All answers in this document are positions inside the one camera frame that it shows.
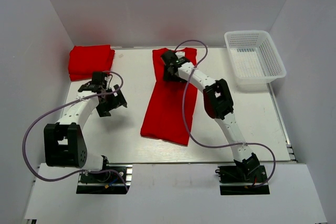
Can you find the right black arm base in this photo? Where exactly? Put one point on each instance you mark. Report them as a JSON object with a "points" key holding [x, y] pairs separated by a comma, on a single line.
{"points": [[232, 183]]}

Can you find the folded red t shirt stack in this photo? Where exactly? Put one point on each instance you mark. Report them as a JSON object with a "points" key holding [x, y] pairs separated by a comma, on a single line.
{"points": [[84, 60]]}

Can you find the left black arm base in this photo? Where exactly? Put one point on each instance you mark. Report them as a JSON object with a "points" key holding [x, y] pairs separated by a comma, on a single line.
{"points": [[106, 183]]}

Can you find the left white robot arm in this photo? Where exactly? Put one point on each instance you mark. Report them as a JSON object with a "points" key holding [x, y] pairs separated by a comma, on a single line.
{"points": [[64, 141]]}

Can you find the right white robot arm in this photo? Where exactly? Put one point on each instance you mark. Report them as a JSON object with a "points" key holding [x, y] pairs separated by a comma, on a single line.
{"points": [[218, 105]]}

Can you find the white plastic basket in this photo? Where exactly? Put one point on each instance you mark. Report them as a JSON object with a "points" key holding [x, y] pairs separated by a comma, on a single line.
{"points": [[254, 57]]}

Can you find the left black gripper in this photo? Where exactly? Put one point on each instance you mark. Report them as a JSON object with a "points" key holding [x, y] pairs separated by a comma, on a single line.
{"points": [[104, 110]]}

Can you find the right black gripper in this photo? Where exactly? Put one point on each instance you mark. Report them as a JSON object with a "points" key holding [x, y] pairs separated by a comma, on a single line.
{"points": [[168, 76]]}

